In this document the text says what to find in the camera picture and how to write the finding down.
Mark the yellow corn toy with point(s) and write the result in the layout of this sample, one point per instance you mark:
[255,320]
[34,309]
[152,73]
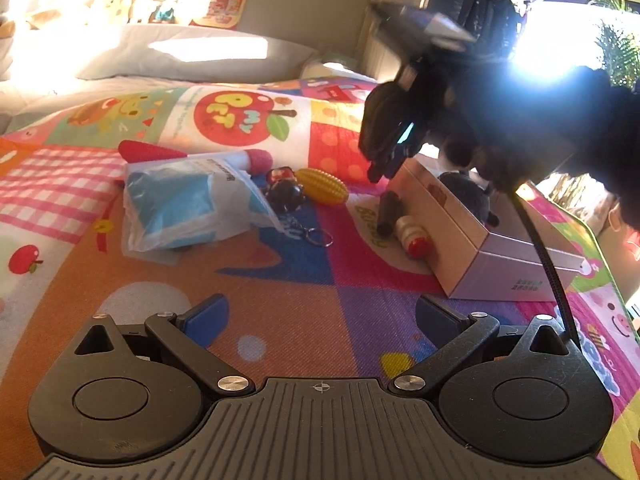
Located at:
[322,186]

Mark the black plush toy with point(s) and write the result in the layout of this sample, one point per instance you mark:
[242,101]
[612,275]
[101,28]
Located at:
[467,197]

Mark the red printed card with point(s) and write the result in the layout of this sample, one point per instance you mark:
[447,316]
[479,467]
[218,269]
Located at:
[219,9]

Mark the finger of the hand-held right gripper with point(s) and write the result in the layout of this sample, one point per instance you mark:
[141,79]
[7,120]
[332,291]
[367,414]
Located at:
[382,120]
[402,155]

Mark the person's right forearm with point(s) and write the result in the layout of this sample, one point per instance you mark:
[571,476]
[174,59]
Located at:
[610,130]

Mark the brown plush toy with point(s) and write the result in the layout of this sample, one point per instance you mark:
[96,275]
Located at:
[137,2]

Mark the white rabbit plush toy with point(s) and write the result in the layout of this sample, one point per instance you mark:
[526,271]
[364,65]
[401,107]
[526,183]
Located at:
[164,4]

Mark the small green white cushion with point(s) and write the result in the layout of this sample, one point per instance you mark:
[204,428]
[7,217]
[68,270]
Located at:
[330,66]

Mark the colourful printed play mat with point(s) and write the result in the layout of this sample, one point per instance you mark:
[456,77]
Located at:
[250,280]

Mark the white rocket toy red tip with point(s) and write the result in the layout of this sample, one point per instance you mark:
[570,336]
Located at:
[150,151]

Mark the pink cardboard box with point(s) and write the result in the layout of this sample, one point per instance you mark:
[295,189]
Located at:
[500,270]

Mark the blue white cotton pad packet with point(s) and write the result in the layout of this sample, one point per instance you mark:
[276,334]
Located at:
[170,210]

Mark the white red cylinder toy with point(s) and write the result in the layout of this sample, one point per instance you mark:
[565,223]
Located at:
[412,236]

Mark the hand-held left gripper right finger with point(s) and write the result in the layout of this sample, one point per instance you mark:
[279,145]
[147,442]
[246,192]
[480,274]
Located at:
[440,321]

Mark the dark cylindrical toy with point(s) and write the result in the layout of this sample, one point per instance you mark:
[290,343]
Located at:
[391,212]

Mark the hanging dark clothes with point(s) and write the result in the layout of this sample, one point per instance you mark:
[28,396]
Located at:
[480,5]

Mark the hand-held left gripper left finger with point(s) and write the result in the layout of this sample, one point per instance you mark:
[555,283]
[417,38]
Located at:
[206,320]

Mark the green bamboo plant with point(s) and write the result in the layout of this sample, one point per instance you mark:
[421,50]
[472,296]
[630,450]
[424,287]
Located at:
[615,45]

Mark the grey pillow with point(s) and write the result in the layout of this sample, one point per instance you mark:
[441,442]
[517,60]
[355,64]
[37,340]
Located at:
[200,55]

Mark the yellow-haired plush doll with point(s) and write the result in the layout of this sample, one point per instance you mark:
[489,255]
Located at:
[111,6]

